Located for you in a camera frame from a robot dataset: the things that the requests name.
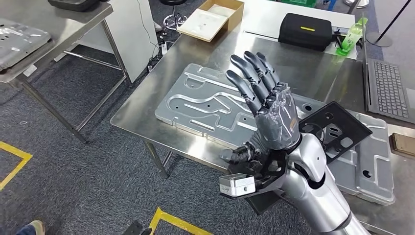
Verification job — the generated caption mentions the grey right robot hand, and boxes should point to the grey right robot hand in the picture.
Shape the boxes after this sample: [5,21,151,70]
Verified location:
[220,50,301,165]

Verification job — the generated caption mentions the long black plastic part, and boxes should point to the long black plastic part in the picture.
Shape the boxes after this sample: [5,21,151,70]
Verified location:
[245,101,373,215]

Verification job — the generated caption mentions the stainless steel workbench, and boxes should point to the stainless steel workbench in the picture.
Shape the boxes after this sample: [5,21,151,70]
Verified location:
[110,16,415,235]

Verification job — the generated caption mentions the clear plastic tray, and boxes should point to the clear plastic tray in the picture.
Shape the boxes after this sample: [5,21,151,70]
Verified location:
[154,63,395,206]

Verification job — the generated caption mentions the black zip case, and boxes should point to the black zip case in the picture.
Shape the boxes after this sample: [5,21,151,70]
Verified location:
[278,13,333,52]

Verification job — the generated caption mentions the green drink bottle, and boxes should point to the green drink bottle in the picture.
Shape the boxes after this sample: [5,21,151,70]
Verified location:
[335,17,369,56]

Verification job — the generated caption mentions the grey laptop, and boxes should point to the grey laptop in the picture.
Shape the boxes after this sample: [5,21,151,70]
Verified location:
[362,19,415,124]

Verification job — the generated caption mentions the brown cardboard box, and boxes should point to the brown cardboard box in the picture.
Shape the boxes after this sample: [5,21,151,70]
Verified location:
[176,0,245,43]

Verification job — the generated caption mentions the green crate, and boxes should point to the green crate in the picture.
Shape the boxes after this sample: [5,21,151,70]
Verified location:
[280,0,317,8]

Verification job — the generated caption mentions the brown smartphone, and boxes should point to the brown smartphone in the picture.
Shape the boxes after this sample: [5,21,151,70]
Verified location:
[389,132,415,157]

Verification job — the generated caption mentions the white foam insert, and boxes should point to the white foam insert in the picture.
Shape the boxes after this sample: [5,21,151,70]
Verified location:
[178,3,236,41]

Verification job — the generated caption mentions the black round stand base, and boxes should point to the black round stand base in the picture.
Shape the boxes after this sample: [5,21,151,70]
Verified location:
[366,0,413,48]

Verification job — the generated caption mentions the yellow floor tape square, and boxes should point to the yellow floor tape square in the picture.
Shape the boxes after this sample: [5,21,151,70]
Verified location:
[148,207,215,235]
[0,141,33,191]

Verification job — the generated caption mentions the chrome round stand base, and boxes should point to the chrome round stand base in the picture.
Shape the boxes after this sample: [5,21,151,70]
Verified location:
[344,0,370,9]

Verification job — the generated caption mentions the chrome metal rings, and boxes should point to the chrome metal rings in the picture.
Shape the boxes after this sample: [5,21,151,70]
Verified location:
[163,14,188,31]

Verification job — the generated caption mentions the black round stool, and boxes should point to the black round stool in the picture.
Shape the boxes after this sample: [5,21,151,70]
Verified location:
[159,0,189,17]

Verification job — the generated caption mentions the white steel side table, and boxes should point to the white steel side table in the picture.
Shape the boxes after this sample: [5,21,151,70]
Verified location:
[53,0,160,84]

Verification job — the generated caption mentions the black robot foot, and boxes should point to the black robot foot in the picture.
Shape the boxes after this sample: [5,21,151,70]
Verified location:
[122,220,152,235]

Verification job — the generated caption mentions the black device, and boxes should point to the black device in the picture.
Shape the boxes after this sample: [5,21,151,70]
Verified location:
[47,0,101,13]

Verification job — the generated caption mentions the stamped metal plate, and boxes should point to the stamped metal plate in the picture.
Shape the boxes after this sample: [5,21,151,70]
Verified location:
[0,18,52,72]

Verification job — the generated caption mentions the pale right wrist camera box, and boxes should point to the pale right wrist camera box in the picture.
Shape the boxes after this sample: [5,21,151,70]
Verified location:
[219,151,289,199]

